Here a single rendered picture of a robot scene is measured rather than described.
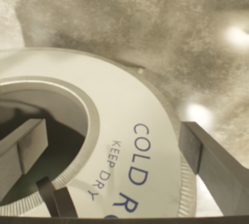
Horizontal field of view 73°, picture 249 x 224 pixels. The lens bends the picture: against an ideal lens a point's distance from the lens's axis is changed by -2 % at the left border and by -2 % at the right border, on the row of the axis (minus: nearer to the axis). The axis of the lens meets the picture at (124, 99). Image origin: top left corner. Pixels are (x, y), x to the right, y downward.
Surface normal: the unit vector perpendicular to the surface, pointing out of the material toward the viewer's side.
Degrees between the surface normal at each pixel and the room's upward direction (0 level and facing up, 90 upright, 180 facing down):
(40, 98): 3
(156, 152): 90
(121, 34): 0
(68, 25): 0
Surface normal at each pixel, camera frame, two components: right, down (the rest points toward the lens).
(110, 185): 0.11, -0.76
